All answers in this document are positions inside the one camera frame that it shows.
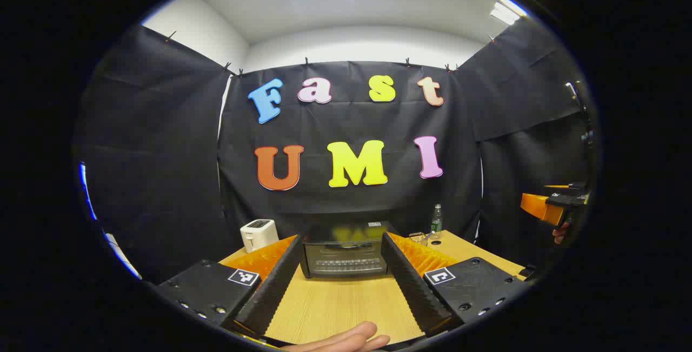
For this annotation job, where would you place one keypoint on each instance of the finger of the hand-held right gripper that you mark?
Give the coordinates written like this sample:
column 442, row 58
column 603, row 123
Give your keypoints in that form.
column 535, row 207

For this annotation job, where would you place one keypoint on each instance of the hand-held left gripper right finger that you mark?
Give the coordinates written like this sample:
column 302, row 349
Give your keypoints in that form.
column 416, row 292

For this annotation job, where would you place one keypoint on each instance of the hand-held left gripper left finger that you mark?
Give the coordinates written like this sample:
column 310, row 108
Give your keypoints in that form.
column 270, row 292

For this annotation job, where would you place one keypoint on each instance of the black electric oven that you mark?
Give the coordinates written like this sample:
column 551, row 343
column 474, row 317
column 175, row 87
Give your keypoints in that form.
column 346, row 257

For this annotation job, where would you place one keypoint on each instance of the white toaster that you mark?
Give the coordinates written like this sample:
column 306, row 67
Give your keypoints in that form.
column 259, row 236

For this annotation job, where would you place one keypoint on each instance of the clear bottle with green label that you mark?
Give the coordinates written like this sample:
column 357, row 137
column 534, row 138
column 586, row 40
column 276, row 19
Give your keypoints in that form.
column 436, row 225

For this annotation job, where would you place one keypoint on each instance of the black backdrop cloth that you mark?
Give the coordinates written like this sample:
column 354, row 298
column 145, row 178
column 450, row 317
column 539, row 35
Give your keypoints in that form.
column 162, row 152

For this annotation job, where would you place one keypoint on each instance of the small ceiling light panel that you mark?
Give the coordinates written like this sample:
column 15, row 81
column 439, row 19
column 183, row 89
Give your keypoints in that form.
column 507, row 11

